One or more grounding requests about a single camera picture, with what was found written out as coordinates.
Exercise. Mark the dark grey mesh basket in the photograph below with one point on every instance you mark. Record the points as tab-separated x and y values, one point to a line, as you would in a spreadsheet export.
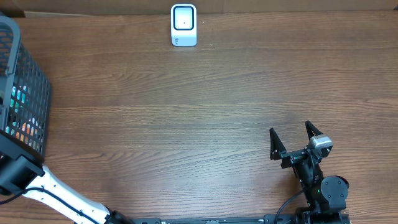
25	90

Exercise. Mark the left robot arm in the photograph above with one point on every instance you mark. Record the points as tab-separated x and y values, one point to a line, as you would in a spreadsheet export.
23	173

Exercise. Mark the orange Kleenex tissue pack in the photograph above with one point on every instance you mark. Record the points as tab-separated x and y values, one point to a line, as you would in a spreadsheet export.
29	132

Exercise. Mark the white barcode scanner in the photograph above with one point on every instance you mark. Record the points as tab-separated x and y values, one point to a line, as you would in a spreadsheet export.
183	25

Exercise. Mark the teal wet wipes pack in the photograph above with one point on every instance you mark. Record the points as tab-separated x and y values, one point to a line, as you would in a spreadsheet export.
17	110

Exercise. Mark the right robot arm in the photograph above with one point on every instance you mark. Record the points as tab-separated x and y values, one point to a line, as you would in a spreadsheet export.
325	196

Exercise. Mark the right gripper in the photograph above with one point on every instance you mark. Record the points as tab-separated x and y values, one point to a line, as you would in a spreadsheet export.
278	149

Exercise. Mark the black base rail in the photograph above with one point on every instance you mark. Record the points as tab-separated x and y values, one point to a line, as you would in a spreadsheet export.
211	220

